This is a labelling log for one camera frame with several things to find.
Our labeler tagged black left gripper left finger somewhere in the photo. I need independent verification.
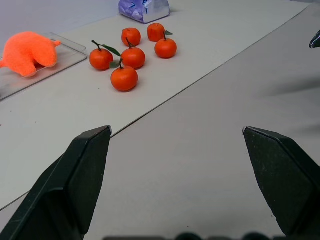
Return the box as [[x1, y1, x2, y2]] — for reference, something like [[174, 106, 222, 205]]
[[0, 125, 112, 240]]

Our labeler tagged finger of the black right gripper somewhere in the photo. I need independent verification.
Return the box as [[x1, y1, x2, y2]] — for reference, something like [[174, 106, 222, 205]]
[[308, 29, 320, 49]]

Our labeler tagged clear plastic tray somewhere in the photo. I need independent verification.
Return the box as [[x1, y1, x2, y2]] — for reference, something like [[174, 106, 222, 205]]
[[0, 31, 88, 102]]

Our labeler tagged orange mandarin with stem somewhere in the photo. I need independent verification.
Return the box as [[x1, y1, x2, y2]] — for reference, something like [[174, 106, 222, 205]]
[[120, 37, 146, 70], [154, 30, 178, 60], [109, 58, 139, 92]]

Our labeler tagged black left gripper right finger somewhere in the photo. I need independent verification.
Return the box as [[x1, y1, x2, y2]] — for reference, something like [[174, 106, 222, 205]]
[[242, 126, 320, 237]]

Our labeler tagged orange mandarin with long leaf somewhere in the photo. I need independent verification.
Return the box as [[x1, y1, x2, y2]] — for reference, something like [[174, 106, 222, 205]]
[[89, 39, 122, 71]]

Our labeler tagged purple silver snack bag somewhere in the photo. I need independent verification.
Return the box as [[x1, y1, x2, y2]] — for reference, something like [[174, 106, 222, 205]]
[[118, 0, 171, 25]]

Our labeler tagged orange plush toy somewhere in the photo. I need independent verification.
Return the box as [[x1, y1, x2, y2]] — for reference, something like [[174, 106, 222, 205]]
[[0, 31, 62, 77]]

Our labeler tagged orange mandarin without stem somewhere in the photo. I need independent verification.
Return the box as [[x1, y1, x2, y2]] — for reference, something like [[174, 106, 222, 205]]
[[146, 22, 166, 43], [121, 27, 142, 47]]

